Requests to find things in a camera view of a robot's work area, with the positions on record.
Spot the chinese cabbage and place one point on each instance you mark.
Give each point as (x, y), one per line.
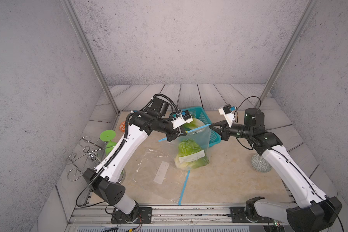
(188, 147)
(187, 166)
(196, 123)

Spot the right aluminium frame post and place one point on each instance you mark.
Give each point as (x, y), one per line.
(298, 30)

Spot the clear zipper bag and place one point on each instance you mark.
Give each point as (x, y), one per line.
(158, 179)
(200, 135)

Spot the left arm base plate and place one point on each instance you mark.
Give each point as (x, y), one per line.
(139, 215)

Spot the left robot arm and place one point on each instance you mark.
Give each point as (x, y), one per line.
(103, 179)

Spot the metal wire cup rack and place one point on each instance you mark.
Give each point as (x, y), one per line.
(88, 153)

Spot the aluminium frame post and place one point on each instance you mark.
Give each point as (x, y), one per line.
(298, 30)
(72, 15)

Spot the green plastic goblet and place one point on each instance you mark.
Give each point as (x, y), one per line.
(107, 137)

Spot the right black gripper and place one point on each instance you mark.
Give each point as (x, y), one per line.
(224, 132)

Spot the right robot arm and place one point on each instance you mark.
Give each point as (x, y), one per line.
(313, 210)

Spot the chinese cabbage top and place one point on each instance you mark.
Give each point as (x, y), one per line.
(196, 123)

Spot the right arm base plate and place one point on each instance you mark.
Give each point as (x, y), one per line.
(242, 215)

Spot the teal plastic basket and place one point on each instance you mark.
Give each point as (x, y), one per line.
(199, 113)

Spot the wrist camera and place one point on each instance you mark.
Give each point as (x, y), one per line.
(228, 112)
(181, 118)

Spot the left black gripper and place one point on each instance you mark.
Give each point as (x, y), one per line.
(175, 133)

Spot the orange patterned bowl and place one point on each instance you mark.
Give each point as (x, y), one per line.
(122, 127)

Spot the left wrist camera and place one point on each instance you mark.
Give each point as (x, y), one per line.
(181, 118)

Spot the left aluminium frame post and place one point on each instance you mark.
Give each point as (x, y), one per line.
(72, 15)

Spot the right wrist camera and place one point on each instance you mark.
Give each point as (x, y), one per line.
(228, 112)

